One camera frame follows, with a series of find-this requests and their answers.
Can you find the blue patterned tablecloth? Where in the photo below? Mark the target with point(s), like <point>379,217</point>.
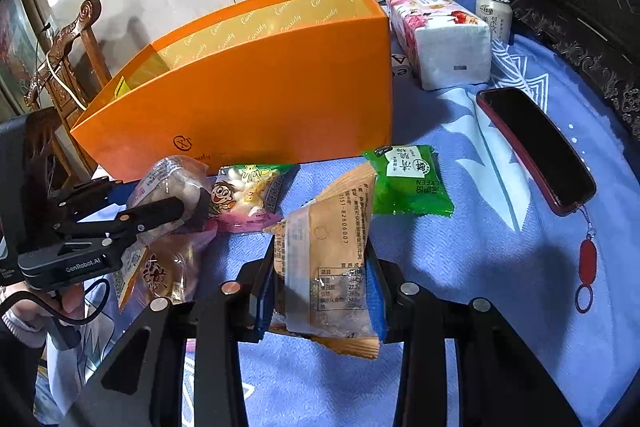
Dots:
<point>502,242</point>

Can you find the framed wall picture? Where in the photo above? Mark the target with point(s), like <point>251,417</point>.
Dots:
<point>20,53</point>

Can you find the orange cardboard box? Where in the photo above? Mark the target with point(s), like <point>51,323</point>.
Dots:
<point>259,82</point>

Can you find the brown paper snack pack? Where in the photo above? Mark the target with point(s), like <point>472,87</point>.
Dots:
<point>320,271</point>

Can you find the cartoon puffed snack bag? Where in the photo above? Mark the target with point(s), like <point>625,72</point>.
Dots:
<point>246,198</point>

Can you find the white tissue pack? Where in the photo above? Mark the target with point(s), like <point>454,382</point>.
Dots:
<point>446,45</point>

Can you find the carved wooden chair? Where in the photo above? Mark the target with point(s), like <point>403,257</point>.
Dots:
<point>56,75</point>

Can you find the pink snack bag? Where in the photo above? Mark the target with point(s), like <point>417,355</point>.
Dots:
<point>169,267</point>

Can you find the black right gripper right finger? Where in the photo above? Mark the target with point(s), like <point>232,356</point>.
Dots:
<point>500,381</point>

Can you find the white gold snack packet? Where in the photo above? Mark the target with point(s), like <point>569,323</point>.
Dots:
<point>175,176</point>

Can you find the drink can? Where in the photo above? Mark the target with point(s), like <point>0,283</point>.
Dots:
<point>497,14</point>

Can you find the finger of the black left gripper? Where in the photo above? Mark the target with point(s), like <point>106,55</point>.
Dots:
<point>129,222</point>

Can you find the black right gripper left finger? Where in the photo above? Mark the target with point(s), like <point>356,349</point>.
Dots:
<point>140,381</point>

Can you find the dark red smartphone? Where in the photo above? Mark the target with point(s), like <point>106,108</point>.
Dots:
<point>552,162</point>

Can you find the person's left hand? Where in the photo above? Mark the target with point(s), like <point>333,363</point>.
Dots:
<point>24,321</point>

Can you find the green tea snack packet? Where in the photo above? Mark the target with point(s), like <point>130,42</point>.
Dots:
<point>407,182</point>

